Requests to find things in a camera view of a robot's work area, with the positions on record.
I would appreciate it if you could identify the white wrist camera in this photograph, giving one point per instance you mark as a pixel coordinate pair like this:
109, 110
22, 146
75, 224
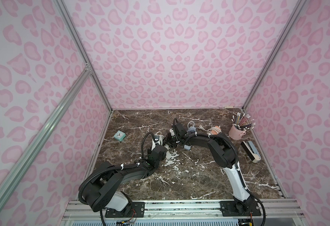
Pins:
172, 132
156, 141

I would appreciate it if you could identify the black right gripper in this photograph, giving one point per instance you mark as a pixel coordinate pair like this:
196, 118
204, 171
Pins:
172, 140

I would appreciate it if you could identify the aluminium diagonal frame bar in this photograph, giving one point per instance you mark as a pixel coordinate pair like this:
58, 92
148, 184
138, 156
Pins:
15, 175

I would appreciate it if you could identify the bundle of pens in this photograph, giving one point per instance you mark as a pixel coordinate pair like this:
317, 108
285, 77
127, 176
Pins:
243, 122

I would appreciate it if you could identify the aluminium corner frame post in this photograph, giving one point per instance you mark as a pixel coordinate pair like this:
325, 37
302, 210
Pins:
63, 11
291, 22

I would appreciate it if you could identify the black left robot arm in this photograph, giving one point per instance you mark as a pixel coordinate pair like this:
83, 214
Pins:
100, 189

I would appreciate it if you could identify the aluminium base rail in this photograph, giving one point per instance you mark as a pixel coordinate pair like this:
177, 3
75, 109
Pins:
219, 209

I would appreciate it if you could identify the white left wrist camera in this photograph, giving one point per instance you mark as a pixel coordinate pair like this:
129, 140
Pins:
156, 141

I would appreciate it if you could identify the aluminium corner frame post left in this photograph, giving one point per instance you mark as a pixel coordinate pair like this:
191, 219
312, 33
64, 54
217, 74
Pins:
63, 11

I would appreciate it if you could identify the pink pen cup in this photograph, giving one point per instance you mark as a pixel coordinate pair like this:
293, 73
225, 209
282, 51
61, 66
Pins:
235, 133

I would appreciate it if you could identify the small teal alarm clock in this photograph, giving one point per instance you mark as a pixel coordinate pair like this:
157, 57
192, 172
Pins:
119, 136

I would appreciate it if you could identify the pink power strip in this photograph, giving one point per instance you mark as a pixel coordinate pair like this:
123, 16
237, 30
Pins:
214, 130

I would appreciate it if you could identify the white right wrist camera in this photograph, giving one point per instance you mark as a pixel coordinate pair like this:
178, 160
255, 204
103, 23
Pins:
172, 132

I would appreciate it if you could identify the light blue power strip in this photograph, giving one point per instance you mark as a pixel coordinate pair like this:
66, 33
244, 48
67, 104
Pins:
192, 132

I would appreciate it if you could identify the aluminium corner frame post right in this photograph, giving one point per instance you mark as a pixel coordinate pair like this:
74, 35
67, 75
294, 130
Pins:
291, 22

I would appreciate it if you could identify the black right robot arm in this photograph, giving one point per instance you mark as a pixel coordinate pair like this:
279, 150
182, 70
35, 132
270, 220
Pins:
224, 153

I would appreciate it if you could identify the wooden grey block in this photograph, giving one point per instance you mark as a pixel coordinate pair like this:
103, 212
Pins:
251, 150

